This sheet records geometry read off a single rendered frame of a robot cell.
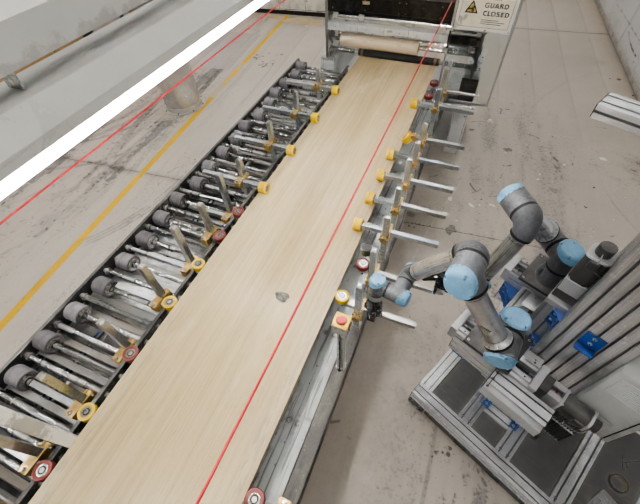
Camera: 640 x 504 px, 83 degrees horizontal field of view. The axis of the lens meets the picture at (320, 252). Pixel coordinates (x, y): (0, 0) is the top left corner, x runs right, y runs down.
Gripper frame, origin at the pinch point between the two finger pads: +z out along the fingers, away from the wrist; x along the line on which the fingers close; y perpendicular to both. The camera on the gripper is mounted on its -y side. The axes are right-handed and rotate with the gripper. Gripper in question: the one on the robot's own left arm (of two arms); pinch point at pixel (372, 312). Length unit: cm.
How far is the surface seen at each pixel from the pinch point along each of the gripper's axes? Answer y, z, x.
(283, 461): 64, 30, -45
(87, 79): 41, -145, -54
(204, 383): 37, 2, -82
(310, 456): 63, 22, -31
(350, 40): -302, -14, -2
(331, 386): 31.1, 21.9, -21.6
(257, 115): -207, 9, -89
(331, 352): 9.2, 29.9, -21.8
